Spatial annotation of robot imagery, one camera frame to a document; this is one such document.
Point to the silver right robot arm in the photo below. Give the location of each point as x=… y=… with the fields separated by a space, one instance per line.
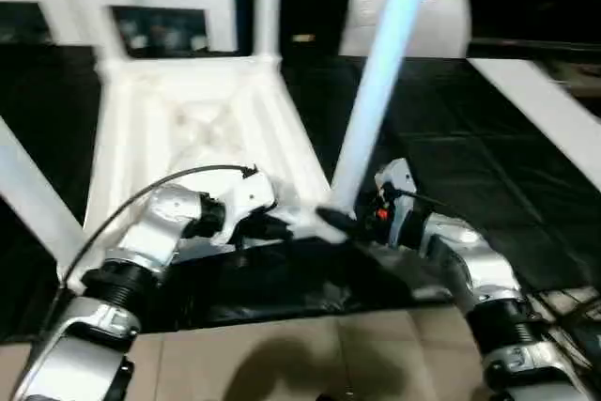
x=479 y=269

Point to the black work mat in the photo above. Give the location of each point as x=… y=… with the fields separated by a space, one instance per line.
x=451 y=157

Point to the small brown block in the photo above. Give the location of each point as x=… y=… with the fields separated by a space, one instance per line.
x=302 y=38

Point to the flat white board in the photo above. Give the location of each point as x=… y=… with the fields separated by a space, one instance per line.
x=545 y=110

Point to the white plastic bag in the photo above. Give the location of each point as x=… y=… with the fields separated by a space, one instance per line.
x=423 y=23

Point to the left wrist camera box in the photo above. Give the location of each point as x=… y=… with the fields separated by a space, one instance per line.
x=252 y=194

